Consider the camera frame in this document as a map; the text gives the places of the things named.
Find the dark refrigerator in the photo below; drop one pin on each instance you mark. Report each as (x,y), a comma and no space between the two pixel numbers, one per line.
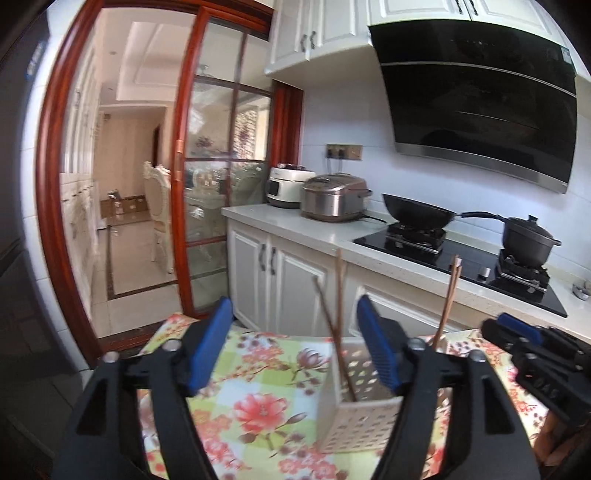
(23,230)

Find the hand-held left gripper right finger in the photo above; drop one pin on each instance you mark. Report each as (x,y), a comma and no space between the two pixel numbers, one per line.
(381,350)

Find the glass sliding door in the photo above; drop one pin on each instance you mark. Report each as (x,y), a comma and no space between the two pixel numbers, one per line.
(217,184)

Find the red wooden door frame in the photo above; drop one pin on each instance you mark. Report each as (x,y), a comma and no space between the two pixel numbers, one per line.
(60,207)

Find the bronze wall outlet panel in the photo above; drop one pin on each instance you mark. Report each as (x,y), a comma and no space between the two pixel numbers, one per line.
(344,151)

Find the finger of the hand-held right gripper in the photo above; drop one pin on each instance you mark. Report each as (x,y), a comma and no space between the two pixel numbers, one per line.
(549,383)
(521,325)

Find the white upper kitchen cabinet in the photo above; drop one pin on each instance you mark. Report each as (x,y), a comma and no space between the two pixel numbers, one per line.
(318,32)

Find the black range hood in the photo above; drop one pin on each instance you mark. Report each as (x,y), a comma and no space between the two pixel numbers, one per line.
(480,106)

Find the white hallway cabinet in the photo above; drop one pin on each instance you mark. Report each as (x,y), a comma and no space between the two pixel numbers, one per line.
(81,207)

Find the black frying pan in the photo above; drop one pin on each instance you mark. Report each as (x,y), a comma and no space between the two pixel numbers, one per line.
(415,212)

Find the bunch of brown wooden chopsticks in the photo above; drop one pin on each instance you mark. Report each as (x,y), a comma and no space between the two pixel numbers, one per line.
(339,295)

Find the cardboard box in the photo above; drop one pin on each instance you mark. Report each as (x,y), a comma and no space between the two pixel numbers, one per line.
(124,205)

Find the white perforated plastic utensil basket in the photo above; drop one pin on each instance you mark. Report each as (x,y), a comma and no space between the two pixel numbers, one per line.
(351,429)

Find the floral checked tablecloth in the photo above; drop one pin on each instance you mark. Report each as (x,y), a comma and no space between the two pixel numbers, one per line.
(258,406)

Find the black glass gas cooktop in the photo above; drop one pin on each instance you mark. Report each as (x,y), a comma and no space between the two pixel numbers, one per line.
(466,261)

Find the silver rice cooker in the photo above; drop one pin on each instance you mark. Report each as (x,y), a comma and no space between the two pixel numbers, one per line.
(334,198)

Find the white ornate dining chair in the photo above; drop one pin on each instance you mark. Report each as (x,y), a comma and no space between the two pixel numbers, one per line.
(159,207)

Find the black lidded cooking pot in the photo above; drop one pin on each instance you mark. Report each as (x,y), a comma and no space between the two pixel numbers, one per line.
(528,242)

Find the white electric pressure cooker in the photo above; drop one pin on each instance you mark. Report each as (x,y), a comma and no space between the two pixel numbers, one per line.
(286,184)

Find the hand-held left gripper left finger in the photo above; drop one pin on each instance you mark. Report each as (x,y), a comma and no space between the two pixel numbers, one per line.
(207,350)

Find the small metal dish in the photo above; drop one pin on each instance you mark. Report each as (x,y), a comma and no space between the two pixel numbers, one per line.
(581,291)

